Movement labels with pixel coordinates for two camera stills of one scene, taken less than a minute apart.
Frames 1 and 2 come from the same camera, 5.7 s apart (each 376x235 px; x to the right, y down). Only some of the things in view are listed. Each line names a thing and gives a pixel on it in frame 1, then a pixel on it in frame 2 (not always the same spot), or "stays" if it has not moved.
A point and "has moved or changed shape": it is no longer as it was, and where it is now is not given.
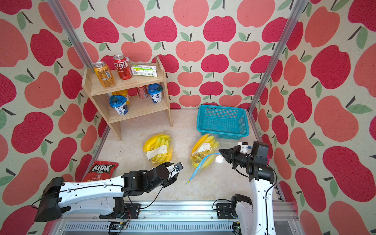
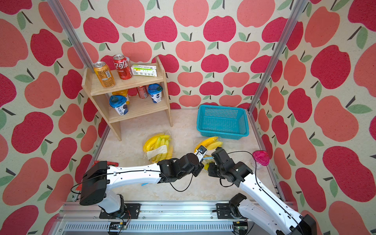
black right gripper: (230, 154) to (211, 169)
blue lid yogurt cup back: (154, 90) stays
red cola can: (123, 66) stays
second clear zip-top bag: (158, 149) stays
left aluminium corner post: (71, 33) stays
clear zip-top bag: (204, 155) has moved or changed shape
